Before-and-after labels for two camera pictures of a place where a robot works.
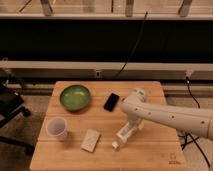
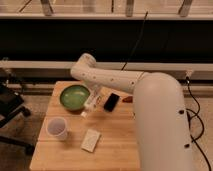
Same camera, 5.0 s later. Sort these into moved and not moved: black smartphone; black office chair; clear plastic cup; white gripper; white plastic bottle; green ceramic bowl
Moved: white gripper; white plastic bottle
Not moved: clear plastic cup; green ceramic bowl; black smartphone; black office chair
